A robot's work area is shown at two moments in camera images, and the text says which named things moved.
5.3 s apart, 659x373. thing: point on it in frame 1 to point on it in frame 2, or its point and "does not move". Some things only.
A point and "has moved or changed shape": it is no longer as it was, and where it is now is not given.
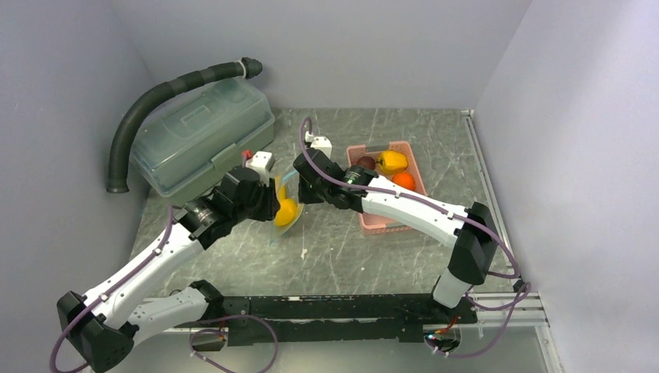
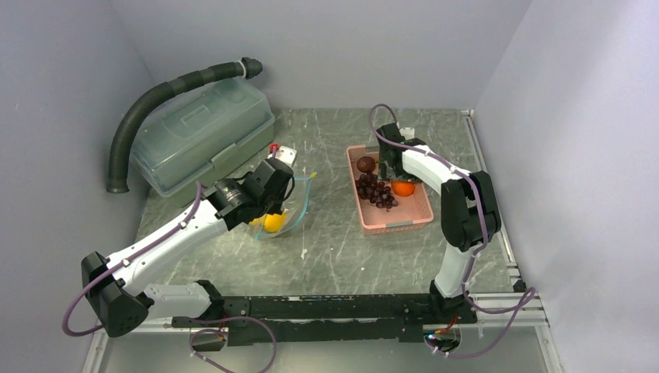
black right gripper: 307,198 to 390,175
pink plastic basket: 375,224 does not move
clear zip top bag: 291,207 has moved or changed shape
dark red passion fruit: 367,162 does not move
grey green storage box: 185,144 does not move
